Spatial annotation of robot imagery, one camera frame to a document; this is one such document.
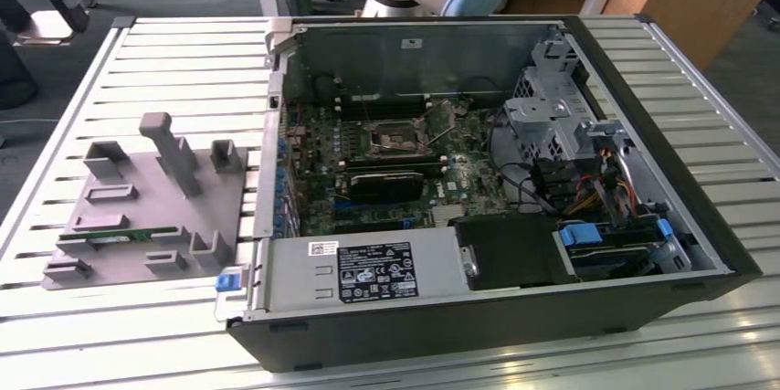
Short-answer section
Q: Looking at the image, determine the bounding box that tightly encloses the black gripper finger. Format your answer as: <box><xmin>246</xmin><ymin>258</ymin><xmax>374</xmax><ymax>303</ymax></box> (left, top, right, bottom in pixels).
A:
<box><xmin>0</xmin><ymin>0</ymin><xmax>30</xmax><ymax>33</ymax></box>
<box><xmin>49</xmin><ymin>0</ymin><xmax>91</xmax><ymax>37</ymax></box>

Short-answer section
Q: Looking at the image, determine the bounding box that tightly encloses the metal socket cover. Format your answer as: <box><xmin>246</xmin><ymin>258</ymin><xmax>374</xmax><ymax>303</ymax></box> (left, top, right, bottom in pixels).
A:
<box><xmin>418</xmin><ymin>100</ymin><xmax>461</xmax><ymax>147</ymax></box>

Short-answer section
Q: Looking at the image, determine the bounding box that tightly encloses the CPU socket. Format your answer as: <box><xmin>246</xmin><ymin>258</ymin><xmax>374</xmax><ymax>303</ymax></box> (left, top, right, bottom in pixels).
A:
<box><xmin>359</xmin><ymin>119</ymin><xmax>429</xmax><ymax>159</ymax></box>

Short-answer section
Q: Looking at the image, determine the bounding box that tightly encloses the grey parts rack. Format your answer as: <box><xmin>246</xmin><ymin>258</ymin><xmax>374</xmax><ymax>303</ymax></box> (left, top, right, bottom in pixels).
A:
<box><xmin>38</xmin><ymin>111</ymin><xmax>251</xmax><ymax>291</ymax></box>

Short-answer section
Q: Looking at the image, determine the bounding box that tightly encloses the green RAM stick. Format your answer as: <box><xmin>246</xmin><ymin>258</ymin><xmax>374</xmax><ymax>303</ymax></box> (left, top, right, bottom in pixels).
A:
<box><xmin>58</xmin><ymin>226</ymin><xmax>182</xmax><ymax>244</ymax></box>

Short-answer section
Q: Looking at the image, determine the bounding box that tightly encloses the black RAM slot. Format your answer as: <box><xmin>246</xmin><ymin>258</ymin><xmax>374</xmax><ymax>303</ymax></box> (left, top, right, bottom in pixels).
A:
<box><xmin>339</xmin><ymin>93</ymin><xmax>427</xmax><ymax>108</ymax></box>
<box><xmin>339</xmin><ymin>105</ymin><xmax>425</xmax><ymax>120</ymax></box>
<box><xmin>345</xmin><ymin>156</ymin><xmax>443</xmax><ymax>168</ymax></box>
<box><xmin>335</xmin><ymin>165</ymin><xmax>445</xmax><ymax>177</ymax></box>

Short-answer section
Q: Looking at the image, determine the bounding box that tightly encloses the black graphics card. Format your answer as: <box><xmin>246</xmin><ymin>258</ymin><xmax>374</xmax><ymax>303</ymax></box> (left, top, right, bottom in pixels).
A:
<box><xmin>339</xmin><ymin>171</ymin><xmax>426</xmax><ymax>205</ymax></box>

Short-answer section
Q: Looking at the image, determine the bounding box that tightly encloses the grey power supply unit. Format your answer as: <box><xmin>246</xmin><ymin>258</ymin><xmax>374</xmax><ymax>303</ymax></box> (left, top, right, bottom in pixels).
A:
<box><xmin>258</xmin><ymin>227</ymin><xmax>474</xmax><ymax>321</ymax></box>

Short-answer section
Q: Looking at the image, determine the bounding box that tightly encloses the green motherboard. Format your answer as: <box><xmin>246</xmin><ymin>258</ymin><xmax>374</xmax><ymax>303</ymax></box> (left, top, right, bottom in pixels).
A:
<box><xmin>279</xmin><ymin>96</ymin><xmax>518</xmax><ymax>238</ymax></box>

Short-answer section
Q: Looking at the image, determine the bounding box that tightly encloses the silver chipset heatsink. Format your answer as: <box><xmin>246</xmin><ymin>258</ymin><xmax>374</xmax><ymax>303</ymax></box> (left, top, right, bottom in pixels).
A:
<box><xmin>431</xmin><ymin>206</ymin><xmax>465</xmax><ymax>227</ymax></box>

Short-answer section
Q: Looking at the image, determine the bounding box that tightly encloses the silver drive cage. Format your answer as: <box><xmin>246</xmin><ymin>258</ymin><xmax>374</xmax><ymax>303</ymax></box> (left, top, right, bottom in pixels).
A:
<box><xmin>499</xmin><ymin>38</ymin><xmax>638</xmax><ymax>167</ymax></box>

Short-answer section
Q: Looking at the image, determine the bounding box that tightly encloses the black plastic shroud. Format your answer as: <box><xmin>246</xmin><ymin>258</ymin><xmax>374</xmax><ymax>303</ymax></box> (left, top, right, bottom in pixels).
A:
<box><xmin>449</xmin><ymin>214</ymin><xmax>579</xmax><ymax>291</ymax></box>

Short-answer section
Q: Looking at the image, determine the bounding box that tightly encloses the black PC case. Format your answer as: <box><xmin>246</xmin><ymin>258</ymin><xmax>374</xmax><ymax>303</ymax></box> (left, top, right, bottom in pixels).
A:
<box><xmin>211</xmin><ymin>13</ymin><xmax>766</xmax><ymax>374</ymax></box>

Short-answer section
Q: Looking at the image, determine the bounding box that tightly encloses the blue disk carrier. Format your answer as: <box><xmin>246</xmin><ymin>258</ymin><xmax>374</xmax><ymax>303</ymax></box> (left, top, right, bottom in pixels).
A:
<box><xmin>557</xmin><ymin>220</ymin><xmax>605</xmax><ymax>249</ymax></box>

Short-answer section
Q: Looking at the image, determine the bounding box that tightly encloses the black wire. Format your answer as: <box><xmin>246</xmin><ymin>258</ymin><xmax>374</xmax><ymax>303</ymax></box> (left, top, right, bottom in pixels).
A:
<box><xmin>495</xmin><ymin>161</ymin><xmax>559</xmax><ymax>216</ymax></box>

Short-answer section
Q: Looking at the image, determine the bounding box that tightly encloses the silver latch handle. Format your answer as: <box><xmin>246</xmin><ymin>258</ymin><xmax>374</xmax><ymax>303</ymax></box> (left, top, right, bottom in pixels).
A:
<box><xmin>459</xmin><ymin>246</ymin><xmax>481</xmax><ymax>278</ymax></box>

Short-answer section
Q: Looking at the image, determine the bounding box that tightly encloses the red wire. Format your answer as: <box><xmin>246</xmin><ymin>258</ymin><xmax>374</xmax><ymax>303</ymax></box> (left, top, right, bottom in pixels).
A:
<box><xmin>571</xmin><ymin>173</ymin><xmax>639</xmax><ymax>217</ymax></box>

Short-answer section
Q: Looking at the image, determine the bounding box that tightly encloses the yellow wire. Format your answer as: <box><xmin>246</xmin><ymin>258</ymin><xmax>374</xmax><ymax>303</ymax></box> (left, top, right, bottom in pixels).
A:
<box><xmin>562</xmin><ymin>179</ymin><xmax>631</xmax><ymax>217</ymax></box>

